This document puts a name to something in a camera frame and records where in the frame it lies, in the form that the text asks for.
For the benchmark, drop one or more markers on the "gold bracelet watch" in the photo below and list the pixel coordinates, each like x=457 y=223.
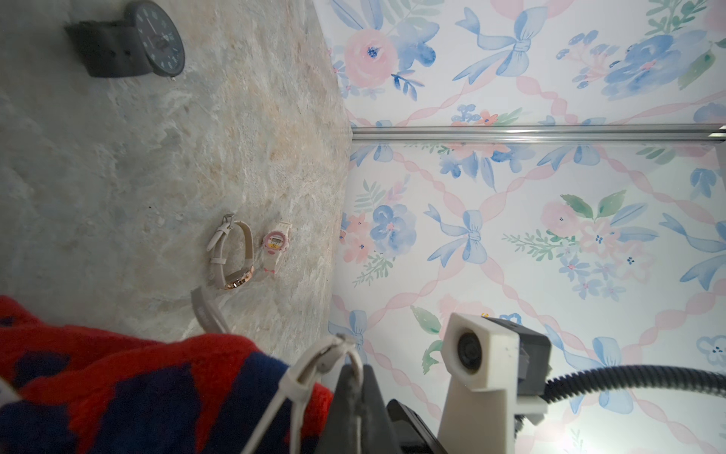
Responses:
x=232 y=253

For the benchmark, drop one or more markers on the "pink white watch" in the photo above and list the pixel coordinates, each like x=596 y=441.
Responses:
x=275 y=244

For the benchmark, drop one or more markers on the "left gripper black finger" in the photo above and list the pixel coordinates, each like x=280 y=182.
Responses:
x=358 y=421

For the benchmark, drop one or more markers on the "red blue patterned cloth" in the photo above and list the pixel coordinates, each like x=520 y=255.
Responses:
x=85 y=390

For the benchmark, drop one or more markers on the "black watch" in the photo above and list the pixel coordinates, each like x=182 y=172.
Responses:
x=145 y=41

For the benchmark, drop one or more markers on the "small gold watch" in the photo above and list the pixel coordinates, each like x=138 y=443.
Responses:
x=208 y=315

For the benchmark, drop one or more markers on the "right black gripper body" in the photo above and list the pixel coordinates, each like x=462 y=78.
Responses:
x=412 y=433

